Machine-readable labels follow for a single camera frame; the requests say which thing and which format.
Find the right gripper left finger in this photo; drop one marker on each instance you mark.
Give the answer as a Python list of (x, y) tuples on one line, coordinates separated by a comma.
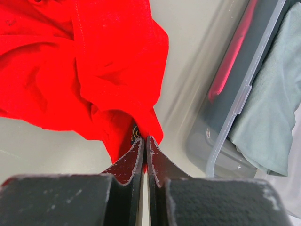
[(122, 206)]

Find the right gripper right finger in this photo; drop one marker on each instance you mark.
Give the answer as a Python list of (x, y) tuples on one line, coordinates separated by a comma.
[(159, 169)]

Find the red t shirt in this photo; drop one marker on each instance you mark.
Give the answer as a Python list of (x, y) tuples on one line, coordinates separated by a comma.
[(90, 66)]

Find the clear plastic bin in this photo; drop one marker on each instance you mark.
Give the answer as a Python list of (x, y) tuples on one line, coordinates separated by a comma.
[(208, 146)]

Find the grey t shirt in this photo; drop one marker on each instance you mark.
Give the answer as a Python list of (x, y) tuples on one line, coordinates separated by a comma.
[(263, 130)]

